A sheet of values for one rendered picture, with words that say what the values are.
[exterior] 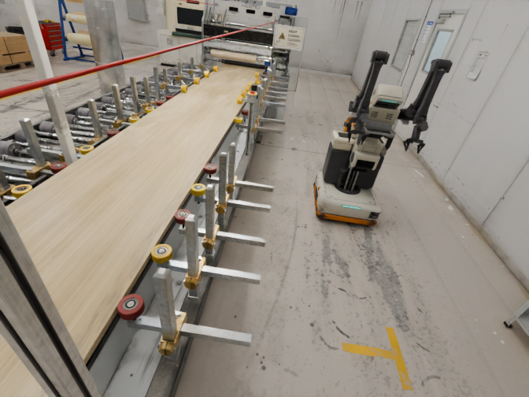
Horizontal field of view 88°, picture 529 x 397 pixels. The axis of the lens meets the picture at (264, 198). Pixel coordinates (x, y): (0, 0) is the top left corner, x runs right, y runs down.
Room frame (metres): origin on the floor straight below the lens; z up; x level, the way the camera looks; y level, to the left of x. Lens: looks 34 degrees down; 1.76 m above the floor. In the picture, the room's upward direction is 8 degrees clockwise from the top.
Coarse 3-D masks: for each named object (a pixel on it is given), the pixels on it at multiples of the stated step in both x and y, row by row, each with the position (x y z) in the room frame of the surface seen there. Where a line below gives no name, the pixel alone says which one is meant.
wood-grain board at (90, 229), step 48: (192, 96) 3.04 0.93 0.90; (144, 144) 1.72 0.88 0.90; (192, 144) 1.83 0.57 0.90; (48, 192) 1.06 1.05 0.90; (96, 192) 1.11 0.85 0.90; (144, 192) 1.17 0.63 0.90; (48, 240) 0.75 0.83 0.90; (96, 240) 0.79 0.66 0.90; (144, 240) 0.83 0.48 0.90; (48, 288) 0.55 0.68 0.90; (96, 288) 0.57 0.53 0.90; (0, 336) 0.38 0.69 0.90; (96, 336) 0.41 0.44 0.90; (0, 384) 0.27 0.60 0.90
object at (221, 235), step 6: (180, 228) 1.02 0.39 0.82; (198, 228) 1.04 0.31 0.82; (198, 234) 1.01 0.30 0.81; (204, 234) 1.01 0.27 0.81; (216, 234) 1.02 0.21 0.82; (222, 234) 1.02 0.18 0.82; (228, 234) 1.03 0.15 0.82; (234, 234) 1.03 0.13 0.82; (228, 240) 1.01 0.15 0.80; (234, 240) 1.01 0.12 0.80; (240, 240) 1.01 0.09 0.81; (246, 240) 1.01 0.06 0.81; (252, 240) 1.01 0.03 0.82; (258, 240) 1.01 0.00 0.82; (264, 240) 1.02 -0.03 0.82
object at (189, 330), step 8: (136, 320) 0.53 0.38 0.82; (144, 320) 0.53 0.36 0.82; (152, 320) 0.54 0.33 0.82; (144, 328) 0.52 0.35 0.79; (152, 328) 0.51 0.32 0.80; (160, 328) 0.51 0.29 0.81; (184, 328) 0.52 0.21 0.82; (192, 328) 0.53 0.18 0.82; (200, 328) 0.53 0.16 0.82; (208, 328) 0.53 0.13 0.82; (216, 328) 0.54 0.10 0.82; (192, 336) 0.51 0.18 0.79; (200, 336) 0.51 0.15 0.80; (208, 336) 0.51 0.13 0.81; (216, 336) 0.51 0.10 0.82; (224, 336) 0.51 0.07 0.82; (232, 336) 0.52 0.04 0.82; (240, 336) 0.52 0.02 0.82; (248, 336) 0.53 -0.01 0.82; (240, 344) 0.51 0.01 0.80; (248, 344) 0.51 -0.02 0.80
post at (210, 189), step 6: (210, 186) 0.98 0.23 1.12; (210, 192) 0.97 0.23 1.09; (210, 198) 0.97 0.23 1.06; (210, 204) 0.97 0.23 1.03; (210, 210) 0.97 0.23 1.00; (210, 216) 0.97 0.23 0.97; (210, 222) 0.97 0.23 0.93; (210, 228) 0.97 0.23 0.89; (210, 234) 0.97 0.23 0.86; (210, 252) 0.97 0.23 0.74
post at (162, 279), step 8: (160, 272) 0.48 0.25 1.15; (168, 272) 0.49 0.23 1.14; (160, 280) 0.47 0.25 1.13; (168, 280) 0.49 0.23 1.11; (160, 288) 0.47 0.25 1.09; (168, 288) 0.48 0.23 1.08; (160, 296) 0.47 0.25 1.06; (168, 296) 0.48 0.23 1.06; (160, 304) 0.47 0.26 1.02; (168, 304) 0.47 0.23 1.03; (160, 312) 0.47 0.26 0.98; (168, 312) 0.47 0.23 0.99; (160, 320) 0.47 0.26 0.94; (168, 320) 0.47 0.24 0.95; (168, 328) 0.47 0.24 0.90; (176, 328) 0.50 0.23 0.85; (168, 336) 0.47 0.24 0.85; (176, 352) 0.48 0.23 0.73
